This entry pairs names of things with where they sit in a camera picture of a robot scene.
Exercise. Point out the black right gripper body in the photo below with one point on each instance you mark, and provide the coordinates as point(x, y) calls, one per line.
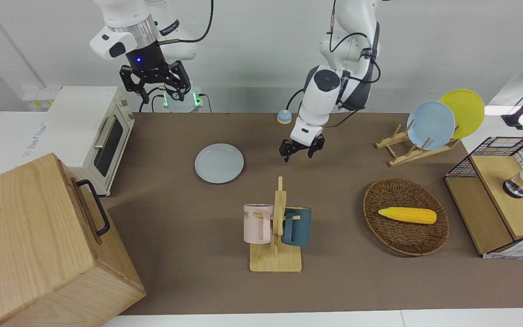
point(143, 59)

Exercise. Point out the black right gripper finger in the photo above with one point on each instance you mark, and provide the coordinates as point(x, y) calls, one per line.
point(130, 78)
point(180, 81)

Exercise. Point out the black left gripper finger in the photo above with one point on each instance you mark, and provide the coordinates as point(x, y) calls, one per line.
point(286, 149)
point(318, 144)

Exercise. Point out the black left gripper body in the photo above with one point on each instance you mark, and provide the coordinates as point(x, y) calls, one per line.
point(301, 148)

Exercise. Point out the gray round plate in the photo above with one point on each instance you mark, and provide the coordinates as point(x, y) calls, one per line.
point(219, 163)

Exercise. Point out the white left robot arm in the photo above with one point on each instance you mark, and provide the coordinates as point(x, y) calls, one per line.
point(312, 104)

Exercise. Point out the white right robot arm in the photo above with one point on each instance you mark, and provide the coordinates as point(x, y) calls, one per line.
point(120, 11)

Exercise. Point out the wooden plate rack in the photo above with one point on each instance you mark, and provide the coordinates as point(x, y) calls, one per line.
point(407, 156)

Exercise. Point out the light blue plate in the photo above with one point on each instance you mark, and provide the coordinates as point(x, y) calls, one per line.
point(431, 125)

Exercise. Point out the yellow plate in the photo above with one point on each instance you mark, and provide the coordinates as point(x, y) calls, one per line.
point(468, 109)

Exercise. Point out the blue service bell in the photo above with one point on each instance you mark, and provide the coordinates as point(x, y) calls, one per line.
point(284, 117)

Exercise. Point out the white toaster oven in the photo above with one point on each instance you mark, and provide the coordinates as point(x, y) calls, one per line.
point(75, 118)

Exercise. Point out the dark blue mug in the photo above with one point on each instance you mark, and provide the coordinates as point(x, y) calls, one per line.
point(298, 227)

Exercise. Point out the pink mug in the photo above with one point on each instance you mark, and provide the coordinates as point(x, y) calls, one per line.
point(257, 225)

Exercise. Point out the wooden mug tree stand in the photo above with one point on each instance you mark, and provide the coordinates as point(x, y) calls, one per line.
point(275, 261)

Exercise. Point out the yellow corn cob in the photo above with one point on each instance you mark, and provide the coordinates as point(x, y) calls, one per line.
point(407, 215)

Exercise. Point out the brown wicker basket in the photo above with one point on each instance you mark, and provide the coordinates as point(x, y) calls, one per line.
point(402, 238)

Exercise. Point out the brown table mat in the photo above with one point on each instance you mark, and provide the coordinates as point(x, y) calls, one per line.
point(334, 286)

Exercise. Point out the grid patterned shelf box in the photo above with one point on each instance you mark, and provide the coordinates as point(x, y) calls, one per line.
point(488, 213)

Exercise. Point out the white wall socket box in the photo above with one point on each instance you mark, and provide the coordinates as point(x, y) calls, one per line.
point(39, 97)

